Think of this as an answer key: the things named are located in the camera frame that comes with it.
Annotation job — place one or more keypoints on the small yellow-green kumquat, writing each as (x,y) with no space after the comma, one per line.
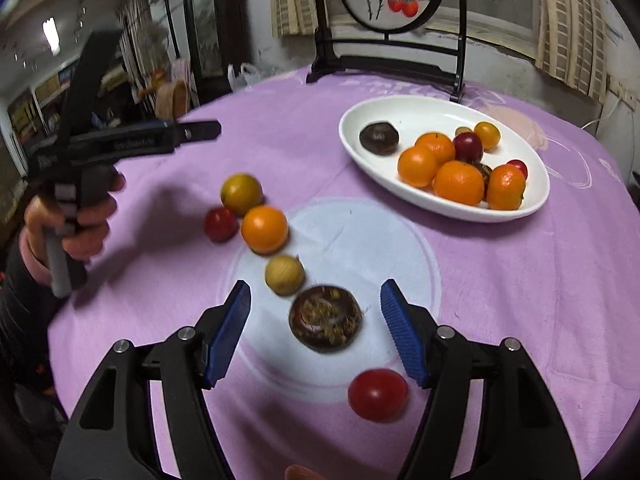
(463,131)
(284,275)

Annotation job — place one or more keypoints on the dark red plum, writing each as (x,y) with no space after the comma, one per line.
(468,148)

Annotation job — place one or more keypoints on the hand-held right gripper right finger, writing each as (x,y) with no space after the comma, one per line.
(405,335)

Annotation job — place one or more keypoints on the dark wooden framed painting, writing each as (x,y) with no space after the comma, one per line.
(210,25)

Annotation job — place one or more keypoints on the white plastic bag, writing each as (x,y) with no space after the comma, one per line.
(245,76)

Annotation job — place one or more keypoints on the purple tablecloth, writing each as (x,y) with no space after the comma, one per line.
(150,270)

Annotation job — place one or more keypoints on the red cherry tomato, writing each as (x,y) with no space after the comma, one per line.
(220,225)
(518,167)
(378,395)

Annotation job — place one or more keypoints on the yellow tomato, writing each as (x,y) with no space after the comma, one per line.
(242,192)

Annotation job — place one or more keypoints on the small smooth orange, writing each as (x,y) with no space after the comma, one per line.
(264,230)

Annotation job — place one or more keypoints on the large speckled tangerine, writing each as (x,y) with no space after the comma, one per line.
(506,188)

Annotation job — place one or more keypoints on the small dark brown water chestnut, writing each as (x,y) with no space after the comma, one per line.
(484,171)

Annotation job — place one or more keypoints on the white oval plate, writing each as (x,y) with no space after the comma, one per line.
(425,115)

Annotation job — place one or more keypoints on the medium dark brown water chestnut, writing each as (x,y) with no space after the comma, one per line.
(326,317)

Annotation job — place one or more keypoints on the person's left forearm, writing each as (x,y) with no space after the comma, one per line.
(20,305)

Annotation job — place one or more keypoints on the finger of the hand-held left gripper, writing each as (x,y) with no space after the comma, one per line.
(150,137)
(95,80)

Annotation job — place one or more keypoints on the orange-yellow tomato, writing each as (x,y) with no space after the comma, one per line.
(487,135)

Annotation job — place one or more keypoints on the white wall socket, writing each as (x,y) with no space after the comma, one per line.
(622,91)

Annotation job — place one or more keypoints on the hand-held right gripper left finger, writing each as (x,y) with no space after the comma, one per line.
(227,332)

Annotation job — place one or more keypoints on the small tangerine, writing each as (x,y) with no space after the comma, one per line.
(436,144)

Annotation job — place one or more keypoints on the person's right hand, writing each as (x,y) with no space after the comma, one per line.
(306,474)

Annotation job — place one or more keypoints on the white ceiling lamp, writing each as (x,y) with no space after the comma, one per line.
(51,35)

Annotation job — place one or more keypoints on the person's left hand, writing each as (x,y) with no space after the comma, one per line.
(92,232)

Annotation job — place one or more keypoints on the large dark brown water chestnut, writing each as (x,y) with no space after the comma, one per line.
(379,138)

